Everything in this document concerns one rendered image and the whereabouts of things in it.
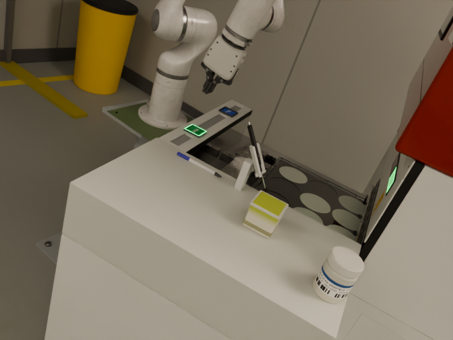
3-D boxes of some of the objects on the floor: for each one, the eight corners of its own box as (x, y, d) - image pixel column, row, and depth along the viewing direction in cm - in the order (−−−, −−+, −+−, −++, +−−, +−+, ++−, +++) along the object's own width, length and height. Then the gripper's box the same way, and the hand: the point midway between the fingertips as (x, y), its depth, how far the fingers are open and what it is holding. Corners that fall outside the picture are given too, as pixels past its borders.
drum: (131, 94, 385) (149, 12, 350) (91, 100, 349) (106, 9, 314) (98, 72, 402) (112, -8, 367) (57, 76, 366) (68, -12, 332)
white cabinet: (287, 330, 206) (365, 195, 167) (193, 550, 125) (304, 386, 86) (175, 264, 221) (224, 125, 182) (26, 421, 139) (55, 231, 100)
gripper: (208, 23, 116) (180, 79, 125) (252, 54, 114) (220, 109, 123) (220, 21, 122) (192, 75, 132) (261, 52, 121) (230, 104, 130)
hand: (209, 86), depth 127 cm, fingers closed
